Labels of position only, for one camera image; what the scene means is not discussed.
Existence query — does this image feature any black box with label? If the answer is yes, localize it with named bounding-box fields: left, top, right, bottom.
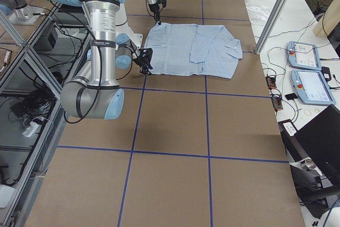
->
left=278, top=119, right=310, bottom=162

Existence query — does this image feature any blue teach pendant lower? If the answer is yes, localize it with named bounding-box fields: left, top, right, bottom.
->
left=291, top=69, right=336, bottom=106

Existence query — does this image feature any grey USB hub right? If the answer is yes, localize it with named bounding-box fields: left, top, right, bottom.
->
left=270, top=94, right=283, bottom=112

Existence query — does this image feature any light blue button-up shirt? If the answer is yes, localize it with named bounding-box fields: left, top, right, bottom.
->
left=145, top=23, right=243, bottom=79

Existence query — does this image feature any blue teach pendant upper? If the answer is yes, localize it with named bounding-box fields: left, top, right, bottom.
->
left=286, top=41, right=321, bottom=71

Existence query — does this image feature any white power strip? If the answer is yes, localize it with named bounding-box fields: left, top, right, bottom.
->
left=22, top=119, right=42, bottom=138

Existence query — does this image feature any black laptop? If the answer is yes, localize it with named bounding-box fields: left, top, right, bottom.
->
left=294, top=105, right=339, bottom=184

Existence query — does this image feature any grey USB hub left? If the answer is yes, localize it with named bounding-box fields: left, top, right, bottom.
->
left=265, top=75, right=277, bottom=89

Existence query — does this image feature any grey aluminium frame post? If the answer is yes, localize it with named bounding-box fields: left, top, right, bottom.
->
left=254, top=0, right=287, bottom=55

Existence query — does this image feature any wooden board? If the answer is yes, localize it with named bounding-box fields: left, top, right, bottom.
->
left=313, top=0, right=339, bottom=38

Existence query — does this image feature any grey usb hub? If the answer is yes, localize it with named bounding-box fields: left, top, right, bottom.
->
left=265, top=75, right=277, bottom=89
left=270, top=94, right=283, bottom=112

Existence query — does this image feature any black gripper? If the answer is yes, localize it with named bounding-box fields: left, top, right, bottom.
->
left=150, top=0, right=167, bottom=25
left=133, top=48, right=153, bottom=75

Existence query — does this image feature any blue teach pendant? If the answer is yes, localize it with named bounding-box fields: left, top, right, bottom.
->
left=286, top=41, right=321, bottom=71
left=291, top=69, right=336, bottom=106

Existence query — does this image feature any clear plastic bag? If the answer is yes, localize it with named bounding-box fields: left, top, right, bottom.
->
left=245, top=3, right=271, bottom=26

